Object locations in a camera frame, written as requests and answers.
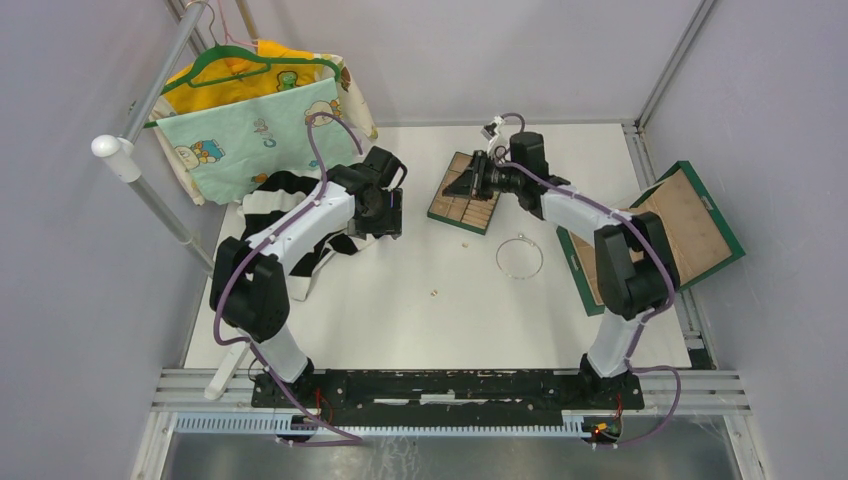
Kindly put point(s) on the green clothes hanger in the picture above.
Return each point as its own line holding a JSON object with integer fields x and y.
{"x": 229, "y": 86}

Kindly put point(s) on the green jewelry tray with compartments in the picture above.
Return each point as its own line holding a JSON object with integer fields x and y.
{"x": 470, "y": 215}

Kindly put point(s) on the yellow cartoon garment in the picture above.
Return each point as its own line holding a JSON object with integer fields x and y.
{"x": 356, "y": 115}

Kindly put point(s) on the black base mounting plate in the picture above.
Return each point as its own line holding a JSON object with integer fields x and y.
{"x": 462, "y": 398}

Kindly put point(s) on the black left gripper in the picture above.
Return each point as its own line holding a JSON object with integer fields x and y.
{"x": 390, "y": 224}

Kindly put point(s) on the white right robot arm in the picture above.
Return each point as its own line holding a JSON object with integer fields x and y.
{"x": 635, "y": 269}

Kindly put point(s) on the mint cartoon print cloth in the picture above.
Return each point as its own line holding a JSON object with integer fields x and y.
{"x": 227, "y": 151}

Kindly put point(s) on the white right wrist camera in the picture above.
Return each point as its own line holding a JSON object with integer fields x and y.
{"x": 492, "y": 129}

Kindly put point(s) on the open green jewelry box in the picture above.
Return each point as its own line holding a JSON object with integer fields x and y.
{"x": 700, "y": 238}

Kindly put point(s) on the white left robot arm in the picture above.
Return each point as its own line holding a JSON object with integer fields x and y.
{"x": 249, "y": 284}

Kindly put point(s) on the black white striped cloth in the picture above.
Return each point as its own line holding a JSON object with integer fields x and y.
{"x": 306, "y": 222}

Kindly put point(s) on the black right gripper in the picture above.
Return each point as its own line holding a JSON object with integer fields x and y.
{"x": 473, "y": 181}

